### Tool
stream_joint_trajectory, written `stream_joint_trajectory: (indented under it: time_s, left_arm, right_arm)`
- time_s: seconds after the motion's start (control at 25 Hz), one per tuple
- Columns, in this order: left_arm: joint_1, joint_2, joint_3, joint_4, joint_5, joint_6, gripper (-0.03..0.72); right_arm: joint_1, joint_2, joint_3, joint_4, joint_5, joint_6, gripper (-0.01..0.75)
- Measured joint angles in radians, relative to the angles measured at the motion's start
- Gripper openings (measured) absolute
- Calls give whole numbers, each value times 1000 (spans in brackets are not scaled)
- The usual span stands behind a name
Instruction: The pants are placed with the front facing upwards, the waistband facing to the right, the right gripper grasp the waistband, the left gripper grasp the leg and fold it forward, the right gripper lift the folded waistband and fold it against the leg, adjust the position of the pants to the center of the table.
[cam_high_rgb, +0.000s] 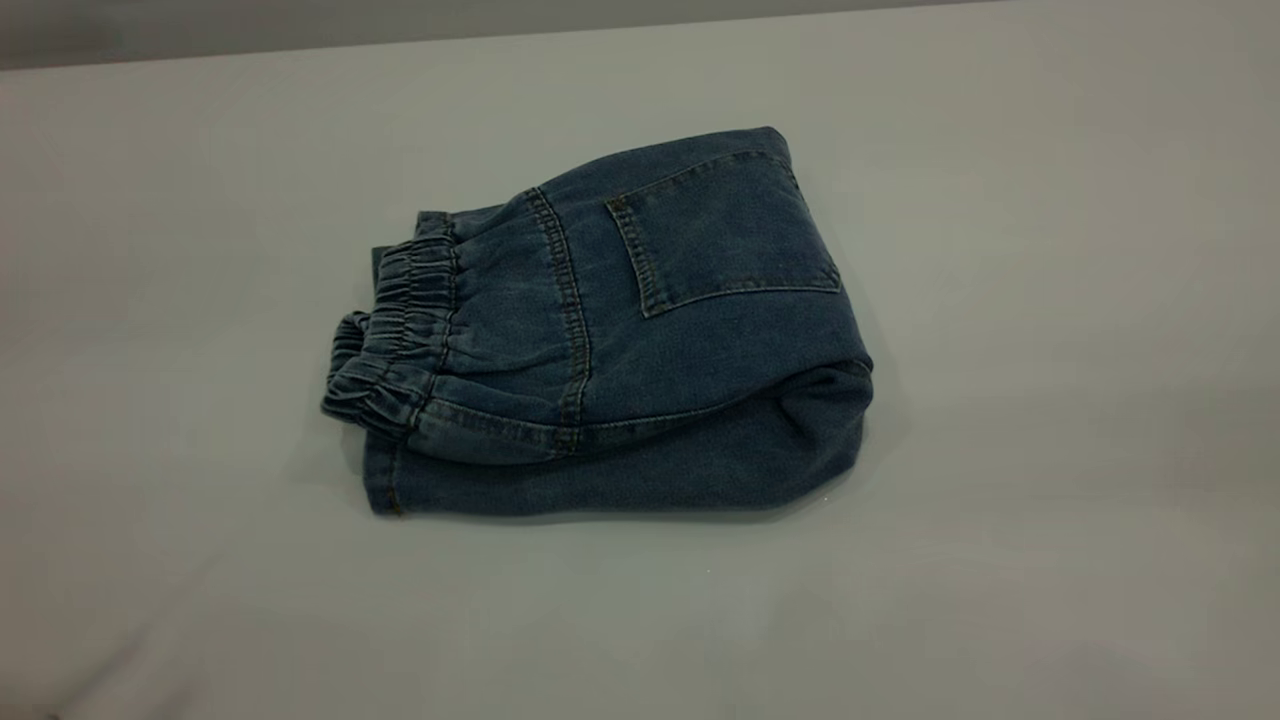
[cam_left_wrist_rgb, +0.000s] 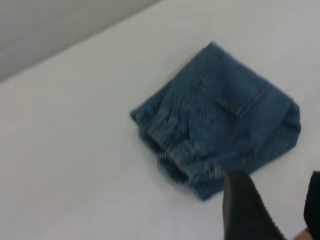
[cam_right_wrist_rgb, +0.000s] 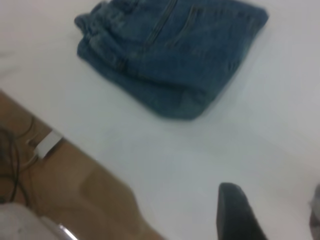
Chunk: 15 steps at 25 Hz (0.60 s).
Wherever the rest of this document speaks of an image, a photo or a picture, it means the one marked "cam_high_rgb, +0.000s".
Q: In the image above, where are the blue denim pants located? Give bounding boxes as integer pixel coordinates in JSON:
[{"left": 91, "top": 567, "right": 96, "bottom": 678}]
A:
[{"left": 320, "top": 126, "right": 876, "bottom": 519}]

